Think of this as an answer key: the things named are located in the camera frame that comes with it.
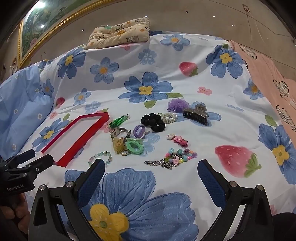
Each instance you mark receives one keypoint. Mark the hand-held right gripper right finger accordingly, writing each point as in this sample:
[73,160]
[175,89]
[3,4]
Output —
[210,183]

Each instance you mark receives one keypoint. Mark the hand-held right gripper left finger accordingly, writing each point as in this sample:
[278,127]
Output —
[91,183]

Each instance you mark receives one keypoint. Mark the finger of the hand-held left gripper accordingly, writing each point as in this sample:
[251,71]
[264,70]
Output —
[40,163]
[23,156]

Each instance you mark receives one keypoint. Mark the red jewelry tray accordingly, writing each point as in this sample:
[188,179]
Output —
[85,139]

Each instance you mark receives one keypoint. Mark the yellow cat hair clip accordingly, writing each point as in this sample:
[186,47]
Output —
[118,144]

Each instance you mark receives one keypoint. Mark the pink flower hair clip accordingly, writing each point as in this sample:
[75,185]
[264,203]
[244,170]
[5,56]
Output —
[179,139]

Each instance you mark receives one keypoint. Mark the silver wristwatch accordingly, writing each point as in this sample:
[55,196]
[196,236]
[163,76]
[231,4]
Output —
[115,133]

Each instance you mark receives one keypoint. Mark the black scrunchie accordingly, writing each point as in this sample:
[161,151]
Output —
[159,127]

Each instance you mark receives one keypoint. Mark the person's left hand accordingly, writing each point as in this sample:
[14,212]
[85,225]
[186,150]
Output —
[19,213]

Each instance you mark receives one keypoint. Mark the light blue floral pillow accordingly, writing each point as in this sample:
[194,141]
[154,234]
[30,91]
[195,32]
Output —
[20,104]

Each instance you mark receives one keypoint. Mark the black glitter hair claw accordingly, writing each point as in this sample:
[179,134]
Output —
[196,117]

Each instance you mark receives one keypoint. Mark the purple mesh scrunchie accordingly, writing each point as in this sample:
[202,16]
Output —
[178,104]

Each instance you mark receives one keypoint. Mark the floral strawberry bed sheet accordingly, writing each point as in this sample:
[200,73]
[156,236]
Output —
[185,92]

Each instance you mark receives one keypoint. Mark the pink printed cloth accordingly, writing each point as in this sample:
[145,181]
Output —
[266,76]

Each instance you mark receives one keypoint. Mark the gold framed painting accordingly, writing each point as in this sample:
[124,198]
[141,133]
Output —
[46,20]

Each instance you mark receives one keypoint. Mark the panda print pillow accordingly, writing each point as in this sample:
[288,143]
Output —
[120,32]

